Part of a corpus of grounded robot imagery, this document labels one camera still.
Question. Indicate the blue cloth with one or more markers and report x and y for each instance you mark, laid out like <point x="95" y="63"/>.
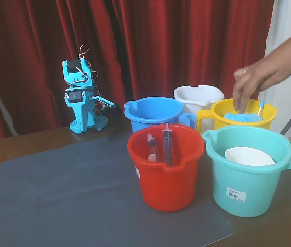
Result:
<point x="240" y="117"/>

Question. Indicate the teal plastic mug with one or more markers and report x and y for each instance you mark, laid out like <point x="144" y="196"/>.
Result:
<point x="238" y="185"/>

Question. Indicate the white plastic bucket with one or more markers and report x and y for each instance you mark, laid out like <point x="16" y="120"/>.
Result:
<point x="184" y="103"/>

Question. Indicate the small white sticker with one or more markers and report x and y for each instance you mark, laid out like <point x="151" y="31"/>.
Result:
<point x="138" y="173"/>

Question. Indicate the pale round item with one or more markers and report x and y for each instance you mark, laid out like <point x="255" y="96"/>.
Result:
<point x="152" y="157"/>

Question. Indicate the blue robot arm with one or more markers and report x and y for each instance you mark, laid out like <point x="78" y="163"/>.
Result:
<point x="70" y="76"/>

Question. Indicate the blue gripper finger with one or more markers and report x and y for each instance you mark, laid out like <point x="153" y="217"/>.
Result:
<point x="90" y="113"/>
<point x="79" y="115"/>

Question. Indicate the short syringe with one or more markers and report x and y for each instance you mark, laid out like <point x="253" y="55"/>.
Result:
<point x="152" y="146"/>

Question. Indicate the grey mat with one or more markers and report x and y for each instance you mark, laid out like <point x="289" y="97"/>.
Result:
<point x="65" y="195"/>

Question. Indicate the person's hand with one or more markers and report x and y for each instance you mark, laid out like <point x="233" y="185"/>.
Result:
<point x="263" y="74"/>

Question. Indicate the red curtain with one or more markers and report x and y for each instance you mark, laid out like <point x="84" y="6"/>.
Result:
<point x="173" y="43"/>

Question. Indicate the white paper plate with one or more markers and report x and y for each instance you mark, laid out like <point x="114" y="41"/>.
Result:
<point x="248" y="155"/>

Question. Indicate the long syringe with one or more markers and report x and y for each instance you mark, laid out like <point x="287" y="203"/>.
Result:
<point x="167" y="146"/>

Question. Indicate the white barcode label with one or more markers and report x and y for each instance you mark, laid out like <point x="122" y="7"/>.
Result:
<point x="236" y="193"/>

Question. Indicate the dropper with blue cap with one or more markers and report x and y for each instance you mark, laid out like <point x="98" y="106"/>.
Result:
<point x="260" y="106"/>

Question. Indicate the red plastic bucket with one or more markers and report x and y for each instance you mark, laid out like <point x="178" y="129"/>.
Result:
<point x="165" y="185"/>

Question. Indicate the yellow plastic mug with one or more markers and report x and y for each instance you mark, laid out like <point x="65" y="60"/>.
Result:
<point x="217" y="121"/>

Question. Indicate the blue plastic bucket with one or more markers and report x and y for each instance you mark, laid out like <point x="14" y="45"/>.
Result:
<point x="140" y="121"/>

